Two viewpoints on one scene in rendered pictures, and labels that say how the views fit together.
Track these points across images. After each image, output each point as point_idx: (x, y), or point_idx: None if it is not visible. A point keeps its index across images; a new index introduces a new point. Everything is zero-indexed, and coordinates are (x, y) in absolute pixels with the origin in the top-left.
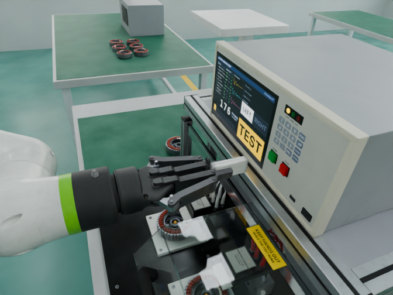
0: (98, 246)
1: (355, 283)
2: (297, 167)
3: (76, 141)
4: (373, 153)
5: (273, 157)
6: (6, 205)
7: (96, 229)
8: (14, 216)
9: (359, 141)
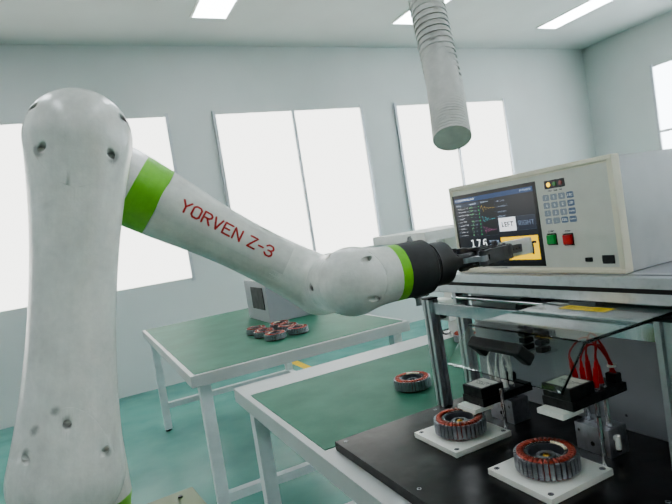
0: (365, 476)
1: None
2: (579, 224)
3: (265, 411)
4: (631, 173)
5: (552, 236)
6: (358, 250)
7: (351, 465)
8: (365, 260)
9: (612, 157)
